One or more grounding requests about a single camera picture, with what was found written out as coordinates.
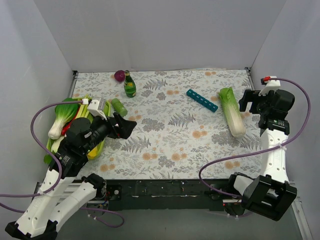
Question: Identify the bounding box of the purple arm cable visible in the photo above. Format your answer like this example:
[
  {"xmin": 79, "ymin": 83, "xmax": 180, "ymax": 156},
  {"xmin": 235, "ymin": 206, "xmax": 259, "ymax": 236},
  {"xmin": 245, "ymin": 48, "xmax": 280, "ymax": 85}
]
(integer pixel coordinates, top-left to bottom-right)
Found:
[
  {"xmin": 0, "ymin": 98, "xmax": 125, "ymax": 228},
  {"xmin": 199, "ymin": 77, "xmax": 311, "ymax": 218}
]

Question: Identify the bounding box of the green glass bottle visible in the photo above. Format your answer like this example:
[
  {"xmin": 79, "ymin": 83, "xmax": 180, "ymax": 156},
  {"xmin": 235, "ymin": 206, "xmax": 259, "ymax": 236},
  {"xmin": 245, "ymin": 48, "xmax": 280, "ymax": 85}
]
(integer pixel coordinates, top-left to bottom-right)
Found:
[{"xmin": 124, "ymin": 70, "xmax": 137, "ymax": 98}]

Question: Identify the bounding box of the small white green vegetable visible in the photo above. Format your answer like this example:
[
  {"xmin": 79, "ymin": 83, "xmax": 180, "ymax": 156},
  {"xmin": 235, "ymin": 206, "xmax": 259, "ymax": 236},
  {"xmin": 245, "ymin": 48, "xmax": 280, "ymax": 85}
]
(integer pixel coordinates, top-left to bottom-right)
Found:
[{"xmin": 51, "ymin": 135, "xmax": 65, "ymax": 153}]

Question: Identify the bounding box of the napa cabbage on table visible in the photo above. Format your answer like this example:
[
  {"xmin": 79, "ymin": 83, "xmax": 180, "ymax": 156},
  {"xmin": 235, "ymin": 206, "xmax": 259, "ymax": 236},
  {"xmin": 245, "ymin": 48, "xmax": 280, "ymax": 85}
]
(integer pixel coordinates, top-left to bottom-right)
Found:
[{"xmin": 218, "ymin": 87, "xmax": 246, "ymax": 138}]

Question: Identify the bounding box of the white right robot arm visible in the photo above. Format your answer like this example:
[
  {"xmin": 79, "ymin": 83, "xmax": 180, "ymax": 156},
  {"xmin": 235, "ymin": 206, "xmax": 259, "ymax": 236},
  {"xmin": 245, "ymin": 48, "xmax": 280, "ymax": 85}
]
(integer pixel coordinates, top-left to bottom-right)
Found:
[{"xmin": 226, "ymin": 89, "xmax": 297, "ymax": 221}]

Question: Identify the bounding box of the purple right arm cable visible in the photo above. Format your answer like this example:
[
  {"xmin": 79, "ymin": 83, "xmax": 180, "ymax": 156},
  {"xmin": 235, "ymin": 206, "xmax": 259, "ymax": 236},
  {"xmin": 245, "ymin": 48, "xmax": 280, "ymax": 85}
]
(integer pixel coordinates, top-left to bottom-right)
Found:
[{"xmin": 199, "ymin": 77, "xmax": 311, "ymax": 218}]

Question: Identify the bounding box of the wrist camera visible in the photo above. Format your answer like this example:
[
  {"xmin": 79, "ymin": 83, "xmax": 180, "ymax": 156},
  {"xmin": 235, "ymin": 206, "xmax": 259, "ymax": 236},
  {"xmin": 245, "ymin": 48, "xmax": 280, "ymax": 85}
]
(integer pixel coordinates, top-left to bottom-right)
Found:
[
  {"xmin": 258, "ymin": 76, "xmax": 281, "ymax": 96},
  {"xmin": 87, "ymin": 97, "xmax": 107, "ymax": 119}
]

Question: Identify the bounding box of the green pill bottle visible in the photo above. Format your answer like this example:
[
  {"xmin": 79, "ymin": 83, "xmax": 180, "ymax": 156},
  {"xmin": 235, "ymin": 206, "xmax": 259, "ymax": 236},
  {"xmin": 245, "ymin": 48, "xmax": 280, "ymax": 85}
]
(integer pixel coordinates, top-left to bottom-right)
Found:
[{"xmin": 111, "ymin": 98, "xmax": 128, "ymax": 117}]

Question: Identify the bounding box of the teal weekly pill organizer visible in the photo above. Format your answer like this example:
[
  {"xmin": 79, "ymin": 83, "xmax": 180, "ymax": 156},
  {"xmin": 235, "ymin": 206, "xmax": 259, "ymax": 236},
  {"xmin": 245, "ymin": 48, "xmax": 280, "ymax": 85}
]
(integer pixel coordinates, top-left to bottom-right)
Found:
[{"xmin": 186, "ymin": 89, "xmax": 218, "ymax": 113}]

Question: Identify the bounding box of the red chili pepper toy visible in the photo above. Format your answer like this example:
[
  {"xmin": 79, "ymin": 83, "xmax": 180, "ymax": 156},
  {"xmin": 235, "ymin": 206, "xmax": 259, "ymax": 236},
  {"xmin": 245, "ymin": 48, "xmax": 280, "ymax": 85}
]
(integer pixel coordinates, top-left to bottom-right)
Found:
[{"xmin": 61, "ymin": 122, "xmax": 71, "ymax": 136}]

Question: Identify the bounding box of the yellow white cabbage toy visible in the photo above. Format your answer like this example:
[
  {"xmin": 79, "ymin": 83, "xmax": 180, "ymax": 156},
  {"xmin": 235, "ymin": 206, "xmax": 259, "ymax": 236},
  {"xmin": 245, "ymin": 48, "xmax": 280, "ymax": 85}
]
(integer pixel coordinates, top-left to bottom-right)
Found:
[{"xmin": 87, "ymin": 140, "xmax": 105, "ymax": 161}]

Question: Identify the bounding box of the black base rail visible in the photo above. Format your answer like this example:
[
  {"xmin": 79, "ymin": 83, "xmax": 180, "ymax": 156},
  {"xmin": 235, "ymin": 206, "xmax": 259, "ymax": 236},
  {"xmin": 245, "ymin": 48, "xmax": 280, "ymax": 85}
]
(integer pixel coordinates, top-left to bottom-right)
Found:
[{"xmin": 82, "ymin": 178, "xmax": 241, "ymax": 212}]

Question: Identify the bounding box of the bok choy toy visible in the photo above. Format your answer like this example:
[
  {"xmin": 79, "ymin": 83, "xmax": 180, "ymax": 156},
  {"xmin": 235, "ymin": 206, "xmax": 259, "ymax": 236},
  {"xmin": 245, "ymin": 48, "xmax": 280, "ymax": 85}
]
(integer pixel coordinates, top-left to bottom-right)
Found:
[{"xmin": 48, "ymin": 98, "xmax": 80, "ymax": 140}]

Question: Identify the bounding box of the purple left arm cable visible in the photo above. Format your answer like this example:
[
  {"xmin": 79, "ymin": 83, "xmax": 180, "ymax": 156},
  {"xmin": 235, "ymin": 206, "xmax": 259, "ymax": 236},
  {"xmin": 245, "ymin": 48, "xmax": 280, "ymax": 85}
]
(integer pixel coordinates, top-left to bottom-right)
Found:
[{"xmin": 0, "ymin": 98, "xmax": 125, "ymax": 228}]

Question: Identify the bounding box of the red onion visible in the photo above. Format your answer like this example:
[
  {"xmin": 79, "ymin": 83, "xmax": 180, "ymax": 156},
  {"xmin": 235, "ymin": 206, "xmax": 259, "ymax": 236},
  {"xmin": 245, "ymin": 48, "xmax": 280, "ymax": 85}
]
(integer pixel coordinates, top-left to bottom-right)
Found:
[{"xmin": 114, "ymin": 70, "xmax": 126, "ymax": 83}]

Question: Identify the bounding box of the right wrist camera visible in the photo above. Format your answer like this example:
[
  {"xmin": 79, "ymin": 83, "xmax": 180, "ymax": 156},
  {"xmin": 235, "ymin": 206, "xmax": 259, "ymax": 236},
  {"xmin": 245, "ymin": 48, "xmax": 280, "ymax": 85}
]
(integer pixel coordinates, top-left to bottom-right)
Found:
[{"xmin": 258, "ymin": 76, "xmax": 281, "ymax": 96}]

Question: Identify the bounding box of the green plastic basket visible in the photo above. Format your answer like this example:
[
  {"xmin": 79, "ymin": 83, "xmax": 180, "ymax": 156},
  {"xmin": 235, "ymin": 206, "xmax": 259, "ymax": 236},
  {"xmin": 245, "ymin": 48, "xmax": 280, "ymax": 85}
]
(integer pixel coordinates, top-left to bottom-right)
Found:
[{"xmin": 46, "ymin": 100, "xmax": 111, "ymax": 160}]

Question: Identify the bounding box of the celery stalks toy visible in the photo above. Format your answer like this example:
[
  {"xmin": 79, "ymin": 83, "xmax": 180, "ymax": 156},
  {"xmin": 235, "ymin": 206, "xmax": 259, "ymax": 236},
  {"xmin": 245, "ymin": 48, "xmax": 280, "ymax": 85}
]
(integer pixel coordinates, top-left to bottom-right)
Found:
[{"xmin": 73, "ymin": 94, "xmax": 92, "ymax": 119}]

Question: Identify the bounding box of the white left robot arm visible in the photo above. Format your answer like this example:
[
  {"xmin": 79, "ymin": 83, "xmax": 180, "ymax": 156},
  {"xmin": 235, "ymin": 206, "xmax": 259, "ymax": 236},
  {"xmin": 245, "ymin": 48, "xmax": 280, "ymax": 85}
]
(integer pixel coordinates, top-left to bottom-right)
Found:
[{"xmin": 5, "ymin": 112, "xmax": 137, "ymax": 240}]

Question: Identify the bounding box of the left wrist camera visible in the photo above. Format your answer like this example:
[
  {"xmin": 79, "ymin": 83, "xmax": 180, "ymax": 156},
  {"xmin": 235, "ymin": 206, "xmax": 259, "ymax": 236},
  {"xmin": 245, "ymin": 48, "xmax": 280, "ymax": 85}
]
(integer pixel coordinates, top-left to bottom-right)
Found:
[{"xmin": 87, "ymin": 97, "xmax": 107, "ymax": 119}]

